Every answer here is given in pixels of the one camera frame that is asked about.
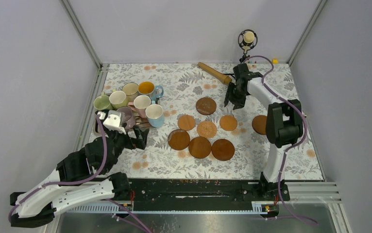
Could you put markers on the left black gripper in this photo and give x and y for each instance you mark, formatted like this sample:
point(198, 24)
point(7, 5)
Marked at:
point(140, 141)

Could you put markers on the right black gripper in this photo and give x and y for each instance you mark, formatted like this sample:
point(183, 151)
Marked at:
point(239, 103)

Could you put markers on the light cork coaster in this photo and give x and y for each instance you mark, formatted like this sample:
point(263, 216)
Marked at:
point(186, 122)
point(228, 123)

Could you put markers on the dark scuffed brown coaster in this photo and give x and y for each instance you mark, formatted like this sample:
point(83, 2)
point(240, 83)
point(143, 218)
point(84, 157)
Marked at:
point(206, 106)

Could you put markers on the glossy brown coaster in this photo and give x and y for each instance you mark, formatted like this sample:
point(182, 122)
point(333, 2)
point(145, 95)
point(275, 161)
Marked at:
point(178, 139)

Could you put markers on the woven rattan coaster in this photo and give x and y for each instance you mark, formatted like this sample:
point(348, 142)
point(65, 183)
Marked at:
point(207, 129)

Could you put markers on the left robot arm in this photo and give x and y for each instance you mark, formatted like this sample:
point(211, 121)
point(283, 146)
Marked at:
point(74, 180)

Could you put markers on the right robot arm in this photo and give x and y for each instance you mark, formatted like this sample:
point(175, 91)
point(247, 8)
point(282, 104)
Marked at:
point(284, 126)

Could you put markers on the wooden rolling pin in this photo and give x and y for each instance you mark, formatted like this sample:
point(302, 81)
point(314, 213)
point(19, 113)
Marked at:
point(224, 79)

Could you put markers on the mauve purple mug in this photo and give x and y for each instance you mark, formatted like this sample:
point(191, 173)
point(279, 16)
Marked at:
point(128, 117)

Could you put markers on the light blue mug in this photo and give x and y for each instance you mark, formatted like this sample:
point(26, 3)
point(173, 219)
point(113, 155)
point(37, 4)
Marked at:
point(155, 115)

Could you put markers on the metal serving tray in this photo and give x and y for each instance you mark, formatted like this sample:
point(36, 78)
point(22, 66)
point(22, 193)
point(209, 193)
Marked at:
point(142, 122)

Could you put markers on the pink mug white inside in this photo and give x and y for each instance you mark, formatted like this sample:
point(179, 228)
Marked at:
point(140, 104)

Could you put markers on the yellow-green mug white inside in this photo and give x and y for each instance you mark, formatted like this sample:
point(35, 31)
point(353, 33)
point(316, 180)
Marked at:
point(118, 99)

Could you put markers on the floral patterned table mat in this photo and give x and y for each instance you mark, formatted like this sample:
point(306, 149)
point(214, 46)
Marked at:
point(192, 101)

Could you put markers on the beige mug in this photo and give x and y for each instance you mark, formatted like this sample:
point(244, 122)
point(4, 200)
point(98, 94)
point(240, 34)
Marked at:
point(131, 91)

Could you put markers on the blue mug orange inside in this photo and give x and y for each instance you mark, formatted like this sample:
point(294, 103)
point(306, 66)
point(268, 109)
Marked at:
point(154, 92)

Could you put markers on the light green mug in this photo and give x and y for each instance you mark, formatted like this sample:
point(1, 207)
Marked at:
point(102, 102)

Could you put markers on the microphone on black tripod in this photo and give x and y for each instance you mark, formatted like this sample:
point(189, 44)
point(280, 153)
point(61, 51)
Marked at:
point(247, 40)

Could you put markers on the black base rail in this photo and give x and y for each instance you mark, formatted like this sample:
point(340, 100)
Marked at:
point(195, 195)

